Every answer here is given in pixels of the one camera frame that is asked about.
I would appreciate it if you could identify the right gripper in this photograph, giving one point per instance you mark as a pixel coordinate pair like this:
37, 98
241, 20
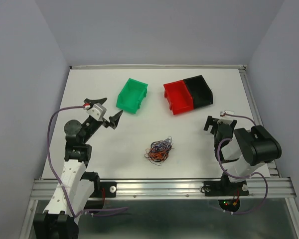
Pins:
210, 121

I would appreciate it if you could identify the aluminium back rail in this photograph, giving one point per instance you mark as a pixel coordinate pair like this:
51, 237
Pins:
157, 66

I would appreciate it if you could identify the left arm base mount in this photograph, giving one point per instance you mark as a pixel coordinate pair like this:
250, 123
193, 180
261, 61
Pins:
106, 188

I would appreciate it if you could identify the black plastic bin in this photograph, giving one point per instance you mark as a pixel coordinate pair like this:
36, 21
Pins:
201, 93

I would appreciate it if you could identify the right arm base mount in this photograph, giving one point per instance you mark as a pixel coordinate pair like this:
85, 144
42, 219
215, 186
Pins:
222, 189

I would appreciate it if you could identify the aluminium rail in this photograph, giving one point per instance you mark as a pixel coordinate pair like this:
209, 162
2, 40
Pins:
256, 116
173, 189
157, 66

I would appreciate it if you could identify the red plastic bin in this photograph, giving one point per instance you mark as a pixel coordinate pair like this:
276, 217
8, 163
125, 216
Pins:
178, 96

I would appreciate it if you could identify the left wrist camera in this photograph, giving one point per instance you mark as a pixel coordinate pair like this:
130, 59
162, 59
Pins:
97, 111

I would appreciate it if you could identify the aluminium right side rail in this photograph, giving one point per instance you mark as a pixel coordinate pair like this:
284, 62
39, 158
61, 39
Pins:
256, 116

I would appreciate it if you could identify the aluminium front rail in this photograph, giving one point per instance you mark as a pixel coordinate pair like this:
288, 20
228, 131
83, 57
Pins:
173, 189

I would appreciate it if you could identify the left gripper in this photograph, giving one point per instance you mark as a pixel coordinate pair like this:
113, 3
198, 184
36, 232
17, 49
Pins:
114, 119

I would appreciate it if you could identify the green plastic bin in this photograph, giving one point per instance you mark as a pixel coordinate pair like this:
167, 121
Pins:
131, 96

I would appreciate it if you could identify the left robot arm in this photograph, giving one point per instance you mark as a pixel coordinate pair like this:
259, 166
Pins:
59, 219

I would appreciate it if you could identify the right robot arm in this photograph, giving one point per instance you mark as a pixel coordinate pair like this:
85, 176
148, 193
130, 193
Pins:
240, 153

